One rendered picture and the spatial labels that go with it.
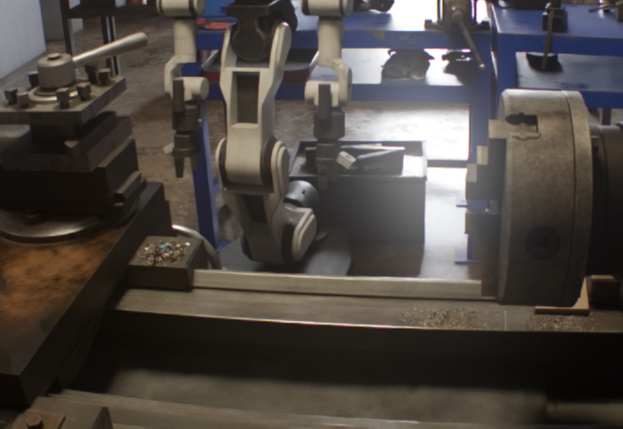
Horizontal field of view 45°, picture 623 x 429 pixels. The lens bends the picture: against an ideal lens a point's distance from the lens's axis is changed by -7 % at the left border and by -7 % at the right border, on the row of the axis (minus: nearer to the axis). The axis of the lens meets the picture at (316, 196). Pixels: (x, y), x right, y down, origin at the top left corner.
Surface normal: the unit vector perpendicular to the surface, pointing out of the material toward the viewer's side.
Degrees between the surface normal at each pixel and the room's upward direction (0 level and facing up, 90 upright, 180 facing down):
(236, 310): 0
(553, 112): 16
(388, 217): 90
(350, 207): 90
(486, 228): 56
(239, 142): 66
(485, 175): 116
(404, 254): 0
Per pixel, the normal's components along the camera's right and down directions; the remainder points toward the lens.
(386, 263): -0.04, -0.90
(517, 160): -0.15, -0.30
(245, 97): -0.29, 0.26
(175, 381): 0.11, -0.83
